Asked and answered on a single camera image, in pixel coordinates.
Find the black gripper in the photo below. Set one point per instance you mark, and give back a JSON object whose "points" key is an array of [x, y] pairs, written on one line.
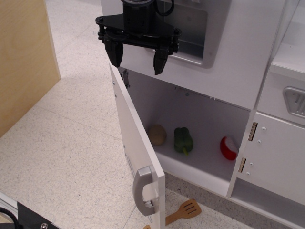
{"points": [[139, 25]]}

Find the white low fridge door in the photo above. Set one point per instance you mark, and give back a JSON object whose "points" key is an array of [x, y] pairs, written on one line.
{"points": [[148, 175]]}

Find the white toy fridge cabinet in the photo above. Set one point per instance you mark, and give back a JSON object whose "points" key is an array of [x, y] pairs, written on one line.
{"points": [[261, 52]]}

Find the grey ice dispenser recess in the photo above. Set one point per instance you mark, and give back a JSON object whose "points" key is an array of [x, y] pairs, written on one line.
{"points": [[202, 23]]}

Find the tan toy potato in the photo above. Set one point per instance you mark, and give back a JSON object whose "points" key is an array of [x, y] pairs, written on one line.
{"points": [[157, 135]]}

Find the green toy bell pepper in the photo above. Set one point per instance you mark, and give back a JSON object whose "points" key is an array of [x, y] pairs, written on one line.
{"points": [[183, 142]]}

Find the light wooden panel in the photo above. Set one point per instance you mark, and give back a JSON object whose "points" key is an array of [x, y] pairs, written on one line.
{"points": [[28, 64]]}

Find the upper brass hinge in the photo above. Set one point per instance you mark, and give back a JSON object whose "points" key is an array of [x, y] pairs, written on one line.
{"points": [[252, 131]]}

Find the brass hinge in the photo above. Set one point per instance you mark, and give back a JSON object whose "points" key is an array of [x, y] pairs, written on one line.
{"points": [[252, 131], [241, 166]]}

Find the lower brass hinge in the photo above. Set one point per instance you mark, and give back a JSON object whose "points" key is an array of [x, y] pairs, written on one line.
{"points": [[241, 166]]}

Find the grey oven vent panel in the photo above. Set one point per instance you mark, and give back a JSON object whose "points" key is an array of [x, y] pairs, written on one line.
{"points": [[295, 101]]}

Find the wooden slotted spatula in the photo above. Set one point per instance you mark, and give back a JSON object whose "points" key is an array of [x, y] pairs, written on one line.
{"points": [[155, 210]]}

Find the white cupboard door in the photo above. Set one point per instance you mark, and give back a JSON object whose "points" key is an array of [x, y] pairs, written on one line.
{"points": [[275, 158]]}

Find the aluminium extrusion rail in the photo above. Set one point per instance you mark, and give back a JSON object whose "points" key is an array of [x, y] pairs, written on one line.
{"points": [[9, 204]]}

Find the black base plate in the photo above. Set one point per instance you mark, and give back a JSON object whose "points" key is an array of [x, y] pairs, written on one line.
{"points": [[28, 219]]}

